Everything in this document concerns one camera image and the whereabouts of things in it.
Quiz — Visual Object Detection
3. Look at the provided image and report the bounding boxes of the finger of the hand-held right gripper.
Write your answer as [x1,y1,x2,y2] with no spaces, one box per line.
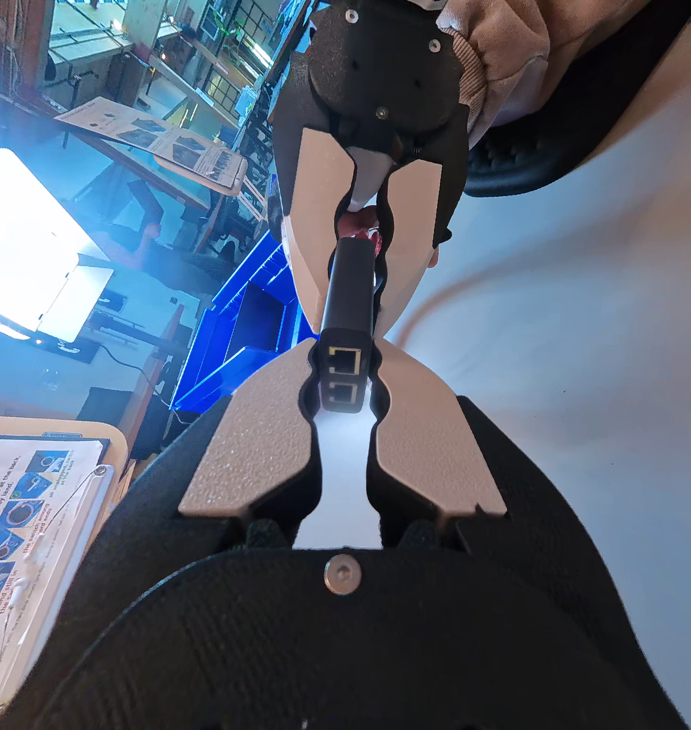
[373,161,443,341]
[285,127,359,333]

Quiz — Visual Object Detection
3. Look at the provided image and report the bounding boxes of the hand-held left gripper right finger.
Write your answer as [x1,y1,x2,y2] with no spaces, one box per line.
[367,338,507,520]

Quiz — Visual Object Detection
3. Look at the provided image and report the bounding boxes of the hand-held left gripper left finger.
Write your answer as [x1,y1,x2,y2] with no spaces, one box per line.
[178,338,321,520]

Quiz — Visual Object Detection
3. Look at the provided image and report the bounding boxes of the black ethernet port adapter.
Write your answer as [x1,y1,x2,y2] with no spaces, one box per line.
[321,236,377,414]

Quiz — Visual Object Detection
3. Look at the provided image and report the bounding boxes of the blue plastic bin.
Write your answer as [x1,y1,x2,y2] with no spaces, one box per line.
[171,228,319,413]

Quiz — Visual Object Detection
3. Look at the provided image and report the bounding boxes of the metal shelving rack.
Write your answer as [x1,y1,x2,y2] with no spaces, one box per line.
[197,0,306,183]

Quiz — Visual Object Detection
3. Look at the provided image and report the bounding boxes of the clear acrylic sign holder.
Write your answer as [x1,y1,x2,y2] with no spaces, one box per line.
[0,465,118,719]

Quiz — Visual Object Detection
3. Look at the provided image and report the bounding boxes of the printed instruction sheet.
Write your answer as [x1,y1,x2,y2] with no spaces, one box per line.
[0,436,113,714]

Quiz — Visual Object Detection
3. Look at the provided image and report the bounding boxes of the wooden workbench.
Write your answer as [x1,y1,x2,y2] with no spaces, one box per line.
[37,0,249,252]

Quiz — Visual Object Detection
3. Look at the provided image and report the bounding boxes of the black power cable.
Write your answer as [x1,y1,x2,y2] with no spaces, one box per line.
[101,341,178,413]

